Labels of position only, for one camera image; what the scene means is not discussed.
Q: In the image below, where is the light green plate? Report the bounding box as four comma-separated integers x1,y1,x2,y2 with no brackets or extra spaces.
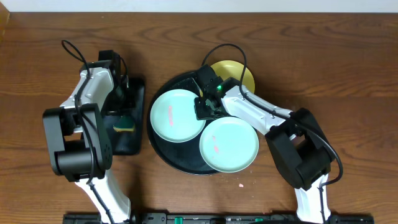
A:
199,117,259,173
150,89,206,143

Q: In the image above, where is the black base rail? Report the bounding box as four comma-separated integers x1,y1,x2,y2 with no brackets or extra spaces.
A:
62,212,375,224

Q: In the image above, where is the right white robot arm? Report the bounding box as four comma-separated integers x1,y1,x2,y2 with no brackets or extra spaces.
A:
195,65,342,223

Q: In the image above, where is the green yellow sponge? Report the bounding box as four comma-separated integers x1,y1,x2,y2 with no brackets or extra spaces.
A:
113,115,136,132

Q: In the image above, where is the rectangular black tray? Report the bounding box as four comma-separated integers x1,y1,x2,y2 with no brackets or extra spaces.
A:
104,78,145,156

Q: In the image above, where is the round black tray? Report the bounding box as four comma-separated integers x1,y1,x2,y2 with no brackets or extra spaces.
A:
147,72,218,175

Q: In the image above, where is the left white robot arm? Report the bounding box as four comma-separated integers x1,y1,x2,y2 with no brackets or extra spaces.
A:
42,50,131,223

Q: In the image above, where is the yellow plate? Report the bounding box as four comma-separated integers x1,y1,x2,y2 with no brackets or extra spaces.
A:
211,60,255,93

